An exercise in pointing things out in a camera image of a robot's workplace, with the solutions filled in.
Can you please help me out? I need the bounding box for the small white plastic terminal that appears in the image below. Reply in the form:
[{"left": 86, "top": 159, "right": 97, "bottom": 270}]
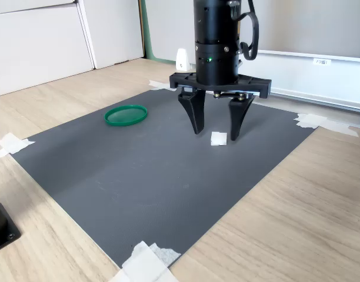
[{"left": 211, "top": 131, "right": 228, "bottom": 147}]

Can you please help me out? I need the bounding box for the round green lid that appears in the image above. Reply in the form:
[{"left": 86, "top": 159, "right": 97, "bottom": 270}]
[{"left": 104, "top": 105, "right": 148, "bottom": 127}]

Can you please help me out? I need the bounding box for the white tape patch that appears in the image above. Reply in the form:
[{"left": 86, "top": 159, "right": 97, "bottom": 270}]
[
  {"left": 109, "top": 240, "right": 181, "bottom": 282},
  {"left": 148, "top": 79, "right": 178, "bottom": 91},
  {"left": 0, "top": 132, "right": 36, "bottom": 162},
  {"left": 294, "top": 113, "right": 359, "bottom": 138}
]

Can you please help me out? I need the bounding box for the silver table socket box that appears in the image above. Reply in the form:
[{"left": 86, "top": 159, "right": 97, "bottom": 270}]
[{"left": 238, "top": 49, "right": 360, "bottom": 130}]

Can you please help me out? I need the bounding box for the dark grey table mat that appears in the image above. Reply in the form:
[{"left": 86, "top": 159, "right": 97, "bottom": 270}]
[{"left": 11, "top": 87, "right": 319, "bottom": 270}]

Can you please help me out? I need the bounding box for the green edged board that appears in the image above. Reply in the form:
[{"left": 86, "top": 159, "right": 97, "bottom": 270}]
[{"left": 138, "top": 0, "right": 176, "bottom": 64}]

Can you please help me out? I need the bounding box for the white partition panel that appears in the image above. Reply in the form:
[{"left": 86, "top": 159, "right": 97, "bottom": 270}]
[
  {"left": 78, "top": 0, "right": 145, "bottom": 71},
  {"left": 0, "top": 0, "right": 95, "bottom": 99}
]

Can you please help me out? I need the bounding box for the white table bracket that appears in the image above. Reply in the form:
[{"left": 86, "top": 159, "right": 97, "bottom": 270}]
[{"left": 176, "top": 48, "right": 190, "bottom": 72}]

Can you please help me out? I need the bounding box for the black camera cable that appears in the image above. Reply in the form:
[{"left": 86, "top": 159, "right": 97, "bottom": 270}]
[{"left": 226, "top": 0, "right": 260, "bottom": 62}]

